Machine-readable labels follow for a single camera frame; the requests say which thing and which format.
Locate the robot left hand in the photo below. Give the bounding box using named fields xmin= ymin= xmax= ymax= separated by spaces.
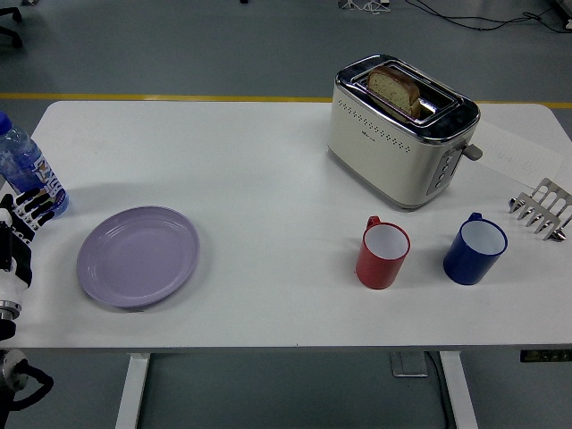
xmin=0 ymin=188 xmax=55 ymax=305

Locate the purple plate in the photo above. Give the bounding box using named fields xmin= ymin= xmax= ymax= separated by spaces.
xmin=76 ymin=205 xmax=201 ymax=310

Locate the grey floor socket plate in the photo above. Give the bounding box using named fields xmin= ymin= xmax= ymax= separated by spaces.
xmin=389 ymin=351 xmax=431 ymax=379

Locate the clear plastic water bottle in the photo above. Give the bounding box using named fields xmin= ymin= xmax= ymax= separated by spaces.
xmin=0 ymin=111 xmax=70 ymax=220

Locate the white table leg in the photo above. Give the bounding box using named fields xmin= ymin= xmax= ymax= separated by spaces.
xmin=438 ymin=351 xmax=479 ymax=429
xmin=114 ymin=352 xmax=151 ymax=429

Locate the black office chair base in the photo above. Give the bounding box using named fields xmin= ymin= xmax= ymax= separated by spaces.
xmin=0 ymin=7 xmax=24 ymax=49

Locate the red enamel mug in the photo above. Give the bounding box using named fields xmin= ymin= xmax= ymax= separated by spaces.
xmin=355 ymin=215 xmax=411 ymax=290

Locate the cream and chrome toaster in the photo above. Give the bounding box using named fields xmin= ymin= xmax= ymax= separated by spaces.
xmin=326 ymin=54 xmax=484 ymax=211

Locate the slice of brown bread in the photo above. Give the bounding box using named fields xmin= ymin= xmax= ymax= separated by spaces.
xmin=367 ymin=66 xmax=422 ymax=120

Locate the blue enamel mug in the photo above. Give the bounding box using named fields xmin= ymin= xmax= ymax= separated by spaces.
xmin=442 ymin=212 xmax=509 ymax=286

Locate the white paper sheet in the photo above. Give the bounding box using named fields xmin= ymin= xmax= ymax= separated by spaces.
xmin=471 ymin=119 xmax=564 ymax=189

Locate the silver metal toast rack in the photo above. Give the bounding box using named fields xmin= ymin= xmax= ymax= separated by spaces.
xmin=508 ymin=177 xmax=572 ymax=243

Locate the black table control panel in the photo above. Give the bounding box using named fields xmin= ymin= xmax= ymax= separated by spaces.
xmin=519 ymin=349 xmax=572 ymax=363

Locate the black floor cable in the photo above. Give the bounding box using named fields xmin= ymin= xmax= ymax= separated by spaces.
xmin=404 ymin=0 xmax=572 ymax=33

